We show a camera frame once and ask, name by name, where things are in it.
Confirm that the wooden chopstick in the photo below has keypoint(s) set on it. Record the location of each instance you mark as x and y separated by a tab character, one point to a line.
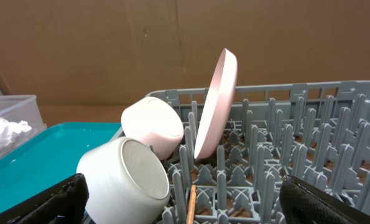
191	205

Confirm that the grey dish rack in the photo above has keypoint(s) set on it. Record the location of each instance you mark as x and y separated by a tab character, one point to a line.
318	132

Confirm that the clear plastic bin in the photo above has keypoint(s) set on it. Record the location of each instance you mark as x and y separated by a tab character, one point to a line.
16	108

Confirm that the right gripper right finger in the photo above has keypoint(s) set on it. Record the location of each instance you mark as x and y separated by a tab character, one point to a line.
303	203

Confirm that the white plate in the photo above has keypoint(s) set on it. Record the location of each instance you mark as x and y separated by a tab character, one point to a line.
217	105

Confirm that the white cup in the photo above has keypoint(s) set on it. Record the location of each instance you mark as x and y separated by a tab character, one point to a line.
126	182

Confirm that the teal serving tray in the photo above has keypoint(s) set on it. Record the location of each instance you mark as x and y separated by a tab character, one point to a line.
47	159

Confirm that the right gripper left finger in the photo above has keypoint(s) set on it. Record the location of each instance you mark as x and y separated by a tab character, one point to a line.
64	202

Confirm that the pink bowl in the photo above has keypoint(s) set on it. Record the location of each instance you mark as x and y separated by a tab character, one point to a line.
154	123

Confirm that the white napkin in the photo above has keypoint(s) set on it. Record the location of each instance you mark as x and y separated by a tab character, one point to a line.
12	133

